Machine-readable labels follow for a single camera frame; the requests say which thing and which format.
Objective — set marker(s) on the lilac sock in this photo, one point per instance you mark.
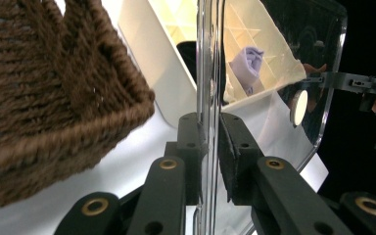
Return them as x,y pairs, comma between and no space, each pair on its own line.
253,57
241,70

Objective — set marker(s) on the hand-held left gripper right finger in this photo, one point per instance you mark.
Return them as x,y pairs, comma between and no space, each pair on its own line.
238,153

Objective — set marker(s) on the black curtain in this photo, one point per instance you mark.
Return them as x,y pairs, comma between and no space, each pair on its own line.
372,32

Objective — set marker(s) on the cream sock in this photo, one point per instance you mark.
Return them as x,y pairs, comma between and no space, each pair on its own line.
231,93

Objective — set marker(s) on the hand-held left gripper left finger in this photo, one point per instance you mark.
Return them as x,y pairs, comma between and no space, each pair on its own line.
189,137

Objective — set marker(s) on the brown woven basket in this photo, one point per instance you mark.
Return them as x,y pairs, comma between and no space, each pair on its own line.
45,98

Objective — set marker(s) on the cream divided storage box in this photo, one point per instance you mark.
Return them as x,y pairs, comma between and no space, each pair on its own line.
156,58

